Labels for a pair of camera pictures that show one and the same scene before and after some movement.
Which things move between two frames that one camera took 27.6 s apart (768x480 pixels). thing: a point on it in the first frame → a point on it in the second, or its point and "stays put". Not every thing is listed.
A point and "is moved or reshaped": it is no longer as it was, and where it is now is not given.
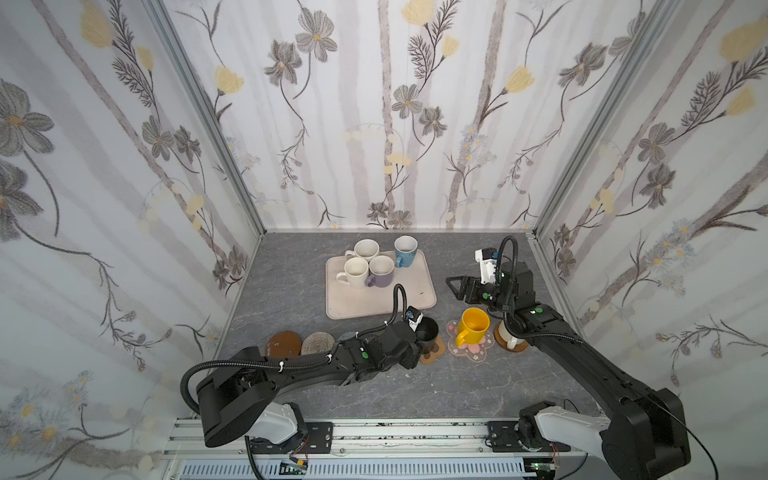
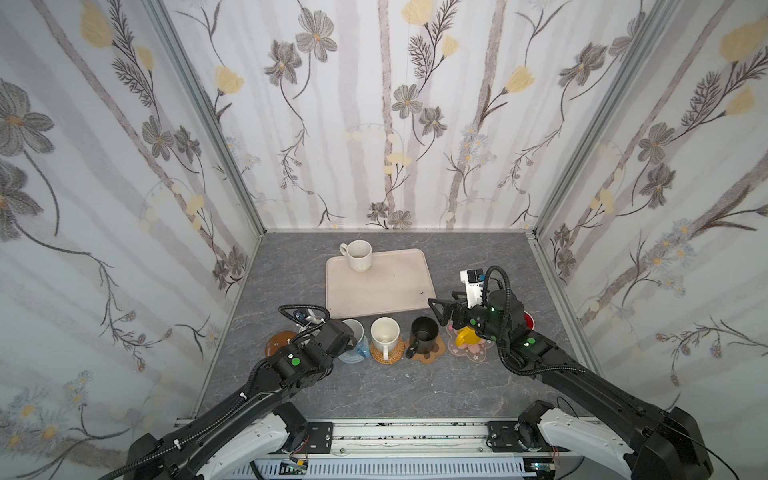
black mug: [426, 334] stays put
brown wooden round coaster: [282, 344] stays put
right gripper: [477, 288] → [455, 311]
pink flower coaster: [473, 352] stays put
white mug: [356, 273] is moved or reshaped
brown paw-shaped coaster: [438, 349] stays put
